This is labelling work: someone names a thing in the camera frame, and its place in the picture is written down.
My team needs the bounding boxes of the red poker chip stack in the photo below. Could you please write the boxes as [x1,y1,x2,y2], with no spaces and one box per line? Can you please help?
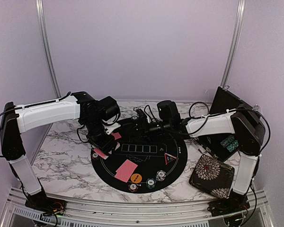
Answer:
[91,152,99,160]

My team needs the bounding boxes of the orange big blind button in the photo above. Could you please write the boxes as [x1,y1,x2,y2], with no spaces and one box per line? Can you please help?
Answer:
[130,174,142,183]

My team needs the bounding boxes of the red playing card deck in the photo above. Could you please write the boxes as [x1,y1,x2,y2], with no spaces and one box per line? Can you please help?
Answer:
[93,148,108,159]

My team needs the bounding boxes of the blue orange chip stack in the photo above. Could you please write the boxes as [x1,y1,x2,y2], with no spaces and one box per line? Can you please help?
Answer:
[156,170,166,182]

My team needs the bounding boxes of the red triangular marker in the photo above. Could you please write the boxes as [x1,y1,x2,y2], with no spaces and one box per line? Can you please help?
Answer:
[164,153,177,165]

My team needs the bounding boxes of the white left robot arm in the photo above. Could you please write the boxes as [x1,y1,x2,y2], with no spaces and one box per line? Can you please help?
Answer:
[0,91,121,210]

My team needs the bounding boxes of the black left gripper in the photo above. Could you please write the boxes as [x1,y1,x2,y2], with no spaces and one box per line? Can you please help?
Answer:
[83,117,117,157]

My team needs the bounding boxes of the black poker chip case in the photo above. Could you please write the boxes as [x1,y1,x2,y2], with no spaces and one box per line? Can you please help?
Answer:
[185,86,263,161]

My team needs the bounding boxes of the red card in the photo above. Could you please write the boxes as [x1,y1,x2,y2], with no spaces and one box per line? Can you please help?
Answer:
[115,159,138,183]
[111,132,122,140]

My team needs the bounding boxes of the round black poker mat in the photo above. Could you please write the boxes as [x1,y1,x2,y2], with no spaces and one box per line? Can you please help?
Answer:
[91,118,187,193]

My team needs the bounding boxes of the floral fabric pouch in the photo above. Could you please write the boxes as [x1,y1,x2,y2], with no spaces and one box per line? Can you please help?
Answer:
[189,155,235,199]

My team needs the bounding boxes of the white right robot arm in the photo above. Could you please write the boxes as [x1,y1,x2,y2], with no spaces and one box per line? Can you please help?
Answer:
[134,100,271,215]

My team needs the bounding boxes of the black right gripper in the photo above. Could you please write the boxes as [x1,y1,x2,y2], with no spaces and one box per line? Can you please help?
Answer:
[124,119,171,144]

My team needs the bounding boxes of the blue orange chips on marble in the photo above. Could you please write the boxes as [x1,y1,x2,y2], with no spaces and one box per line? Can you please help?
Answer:
[136,111,143,117]

